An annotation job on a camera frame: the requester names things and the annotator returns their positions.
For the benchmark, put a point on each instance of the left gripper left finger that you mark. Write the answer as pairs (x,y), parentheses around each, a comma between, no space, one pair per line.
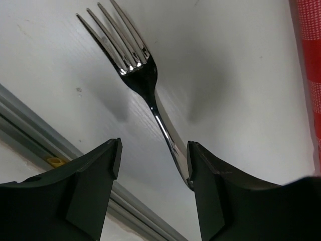
(67,203)

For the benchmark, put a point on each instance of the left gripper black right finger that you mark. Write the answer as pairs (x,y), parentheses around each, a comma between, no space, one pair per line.
(233,205)

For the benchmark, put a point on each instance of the silver fork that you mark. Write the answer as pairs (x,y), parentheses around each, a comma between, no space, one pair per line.
(130,56)

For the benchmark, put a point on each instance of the red white checkered cloth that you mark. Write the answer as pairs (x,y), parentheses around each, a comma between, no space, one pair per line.
(308,17)

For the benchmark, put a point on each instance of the aluminium front rail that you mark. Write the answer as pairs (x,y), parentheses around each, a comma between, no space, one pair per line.
(22,127)

